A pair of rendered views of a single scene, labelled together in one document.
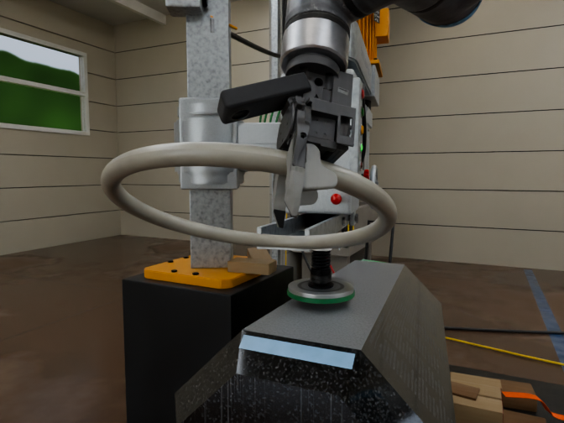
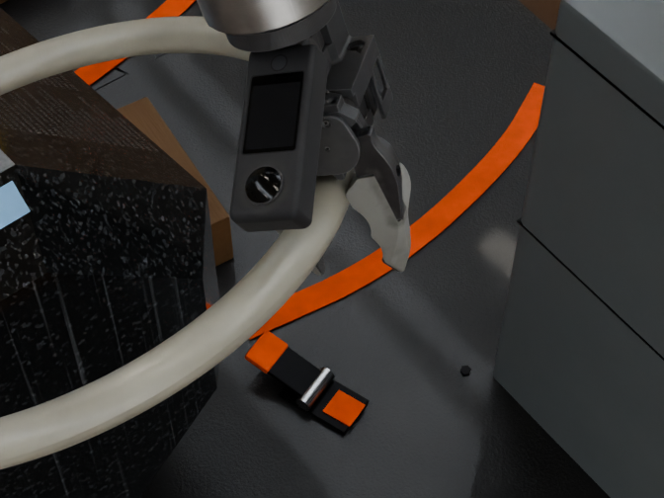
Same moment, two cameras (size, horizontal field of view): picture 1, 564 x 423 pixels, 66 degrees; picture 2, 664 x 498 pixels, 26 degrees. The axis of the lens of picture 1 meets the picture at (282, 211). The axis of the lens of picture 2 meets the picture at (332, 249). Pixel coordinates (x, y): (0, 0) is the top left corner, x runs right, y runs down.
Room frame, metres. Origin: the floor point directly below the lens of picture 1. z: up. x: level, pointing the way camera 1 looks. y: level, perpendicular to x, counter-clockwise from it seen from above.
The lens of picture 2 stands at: (0.27, 0.51, 2.00)
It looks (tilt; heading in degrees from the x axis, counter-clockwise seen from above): 55 degrees down; 297
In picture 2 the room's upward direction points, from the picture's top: straight up
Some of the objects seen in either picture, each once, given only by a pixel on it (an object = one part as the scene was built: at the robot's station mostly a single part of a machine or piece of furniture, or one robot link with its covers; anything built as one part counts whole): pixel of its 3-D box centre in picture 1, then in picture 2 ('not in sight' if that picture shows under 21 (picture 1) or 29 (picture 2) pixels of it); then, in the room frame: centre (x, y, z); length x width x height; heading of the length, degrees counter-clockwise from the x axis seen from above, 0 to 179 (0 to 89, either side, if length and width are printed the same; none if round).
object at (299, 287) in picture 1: (321, 287); not in sight; (1.37, -0.13, 0.86); 0.21 x 0.21 x 0.01
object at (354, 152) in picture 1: (356, 130); not in sight; (1.28, -0.22, 1.35); 0.08 x 0.03 x 0.28; 164
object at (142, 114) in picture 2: not in sight; (158, 190); (1.20, -0.68, 0.07); 0.30 x 0.12 x 0.12; 148
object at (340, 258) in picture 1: (339, 242); not in sight; (4.89, -0.66, 0.43); 1.30 x 0.62 x 0.86; 155
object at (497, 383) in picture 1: (475, 380); not in sight; (2.24, -1.05, 0.10); 0.25 x 0.10 x 0.01; 67
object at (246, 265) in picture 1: (252, 265); not in sight; (1.93, 0.14, 0.81); 0.20 x 0.10 x 0.05; 72
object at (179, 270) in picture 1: (212, 267); not in sight; (2.08, 0.34, 0.76); 0.49 x 0.49 x 0.05; 64
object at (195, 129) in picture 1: (252, 148); not in sight; (2.06, 0.14, 1.34); 0.74 x 0.34 x 0.25; 84
